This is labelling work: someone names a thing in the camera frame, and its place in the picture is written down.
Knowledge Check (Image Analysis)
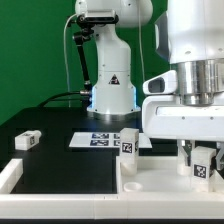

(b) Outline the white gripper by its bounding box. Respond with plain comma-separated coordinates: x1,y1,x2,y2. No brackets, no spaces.
142,95,224,170

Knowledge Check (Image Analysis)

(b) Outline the white square table top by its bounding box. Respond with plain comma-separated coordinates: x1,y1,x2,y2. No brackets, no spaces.
116,156,224,194

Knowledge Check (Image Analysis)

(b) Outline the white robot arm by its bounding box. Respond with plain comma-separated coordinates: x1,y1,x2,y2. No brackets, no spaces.
75,0,224,170

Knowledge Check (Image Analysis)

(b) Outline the white U-shaped obstacle fence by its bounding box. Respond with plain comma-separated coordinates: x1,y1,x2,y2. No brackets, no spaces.
0,159,224,219

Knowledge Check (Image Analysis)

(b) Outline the white marker tag sheet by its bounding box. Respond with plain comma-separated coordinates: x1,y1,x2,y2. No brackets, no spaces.
68,132,153,149

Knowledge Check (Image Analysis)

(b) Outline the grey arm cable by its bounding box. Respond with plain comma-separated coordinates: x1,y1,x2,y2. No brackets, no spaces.
137,0,148,108

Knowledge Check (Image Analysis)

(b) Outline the black cable at base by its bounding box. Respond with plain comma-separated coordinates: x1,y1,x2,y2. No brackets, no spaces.
36,89,92,108

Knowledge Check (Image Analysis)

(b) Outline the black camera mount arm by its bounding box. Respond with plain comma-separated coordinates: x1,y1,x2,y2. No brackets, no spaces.
72,27,95,92

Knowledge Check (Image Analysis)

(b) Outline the grey camera cable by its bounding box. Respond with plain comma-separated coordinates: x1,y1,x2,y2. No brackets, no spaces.
62,13,78,108

